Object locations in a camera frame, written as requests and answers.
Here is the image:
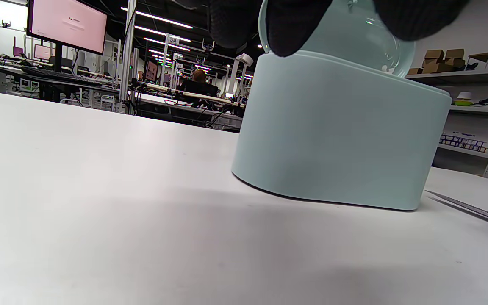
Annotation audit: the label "person's left hand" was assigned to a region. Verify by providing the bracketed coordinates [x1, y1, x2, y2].
[176, 0, 470, 58]

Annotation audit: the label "mint green lidded box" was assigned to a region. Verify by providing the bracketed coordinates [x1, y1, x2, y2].
[231, 0, 453, 211]

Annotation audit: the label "red and yellow handled scissors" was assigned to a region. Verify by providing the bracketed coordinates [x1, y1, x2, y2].
[424, 190, 488, 233]

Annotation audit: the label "row of ceiling lights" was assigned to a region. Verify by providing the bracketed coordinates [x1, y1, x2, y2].
[120, 6, 255, 81]

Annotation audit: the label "stack of cardboard boxes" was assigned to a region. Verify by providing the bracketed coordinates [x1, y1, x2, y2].
[407, 49, 467, 75]

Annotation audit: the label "grey storage shelving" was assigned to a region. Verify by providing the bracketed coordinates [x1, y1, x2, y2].
[405, 64, 488, 179]

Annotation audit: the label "pink lit monitor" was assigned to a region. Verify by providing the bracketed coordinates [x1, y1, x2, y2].
[27, 0, 108, 55]

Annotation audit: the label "white metal post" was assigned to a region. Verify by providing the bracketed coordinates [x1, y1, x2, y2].
[118, 0, 138, 113]

